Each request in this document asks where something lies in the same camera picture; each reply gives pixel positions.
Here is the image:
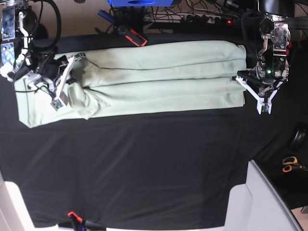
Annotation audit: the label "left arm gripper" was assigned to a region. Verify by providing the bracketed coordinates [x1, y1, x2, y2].
[231, 60, 289, 115]

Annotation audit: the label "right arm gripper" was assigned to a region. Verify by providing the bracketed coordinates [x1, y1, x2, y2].
[0, 51, 86, 111]

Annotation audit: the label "light green T-shirt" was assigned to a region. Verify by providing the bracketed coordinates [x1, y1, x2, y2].
[15, 41, 246, 128]

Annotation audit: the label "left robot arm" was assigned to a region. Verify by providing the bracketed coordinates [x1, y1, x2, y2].
[235, 0, 295, 114]

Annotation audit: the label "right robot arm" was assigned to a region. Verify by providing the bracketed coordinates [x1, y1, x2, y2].
[0, 0, 85, 110]

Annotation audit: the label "blue cylindrical marker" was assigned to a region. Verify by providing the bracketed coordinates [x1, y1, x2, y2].
[98, 10, 115, 24]

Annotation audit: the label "red and black clamp tool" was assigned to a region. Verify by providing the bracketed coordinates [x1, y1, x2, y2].
[116, 26, 148, 47]

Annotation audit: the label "blue plastic box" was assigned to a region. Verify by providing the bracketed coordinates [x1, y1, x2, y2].
[107, 0, 182, 7]

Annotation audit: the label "black table cloth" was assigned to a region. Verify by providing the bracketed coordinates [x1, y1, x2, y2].
[0, 35, 308, 230]

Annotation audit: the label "red and black clamp bottom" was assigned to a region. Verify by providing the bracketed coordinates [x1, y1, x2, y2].
[67, 211, 106, 231]

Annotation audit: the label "orange handled scissors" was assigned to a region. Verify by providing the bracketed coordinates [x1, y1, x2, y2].
[282, 156, 308, 173]

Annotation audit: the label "white table frame right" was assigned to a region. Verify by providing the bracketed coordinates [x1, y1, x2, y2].
[224, 160, 302, 231]

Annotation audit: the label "white table frame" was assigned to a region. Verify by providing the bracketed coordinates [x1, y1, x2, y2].
[0, 177, 59, 231]
[224, 160, 302, 231]

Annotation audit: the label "white table frame left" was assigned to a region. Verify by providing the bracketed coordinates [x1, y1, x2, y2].
[0, 177, 59, 231]

